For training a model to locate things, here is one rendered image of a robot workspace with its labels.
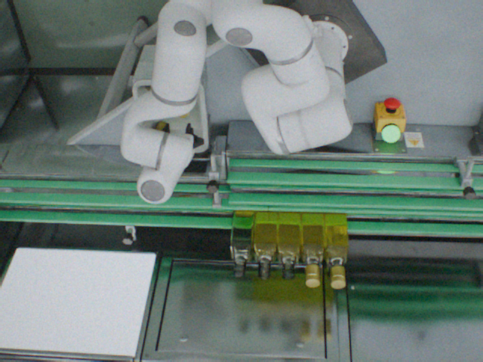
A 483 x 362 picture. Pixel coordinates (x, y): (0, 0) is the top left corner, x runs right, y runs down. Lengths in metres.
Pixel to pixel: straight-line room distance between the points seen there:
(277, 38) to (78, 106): 1.40
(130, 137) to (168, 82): 0.18
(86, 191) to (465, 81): 1.01
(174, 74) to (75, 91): 1.35
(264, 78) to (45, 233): 0.97
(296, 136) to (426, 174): 0.48
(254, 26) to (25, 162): 0.98
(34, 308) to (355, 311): 0.82
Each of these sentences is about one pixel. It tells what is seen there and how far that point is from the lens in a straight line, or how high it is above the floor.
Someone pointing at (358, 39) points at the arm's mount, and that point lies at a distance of 1.37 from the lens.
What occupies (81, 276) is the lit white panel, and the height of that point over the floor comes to 1.08.
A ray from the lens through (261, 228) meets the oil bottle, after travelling 1.47.
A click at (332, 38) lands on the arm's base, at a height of 0.85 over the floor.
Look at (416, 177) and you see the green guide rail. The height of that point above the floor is 0.94.
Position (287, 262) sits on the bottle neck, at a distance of 1.42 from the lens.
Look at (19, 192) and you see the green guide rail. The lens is 1.67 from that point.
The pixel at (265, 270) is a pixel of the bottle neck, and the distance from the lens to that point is 1.40.
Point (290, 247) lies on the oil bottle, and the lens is 1.43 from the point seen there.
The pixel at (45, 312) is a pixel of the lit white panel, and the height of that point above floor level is 1.20.
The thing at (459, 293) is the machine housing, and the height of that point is 1.06.
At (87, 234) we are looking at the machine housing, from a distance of 1.77.
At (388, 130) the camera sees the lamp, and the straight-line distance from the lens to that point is 1.48.
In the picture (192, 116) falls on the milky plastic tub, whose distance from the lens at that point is 1.56.
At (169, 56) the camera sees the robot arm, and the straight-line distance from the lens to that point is 0.98.
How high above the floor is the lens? 1.98
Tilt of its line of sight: 45 degrees down
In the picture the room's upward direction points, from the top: 174 degrees counter-clockwise
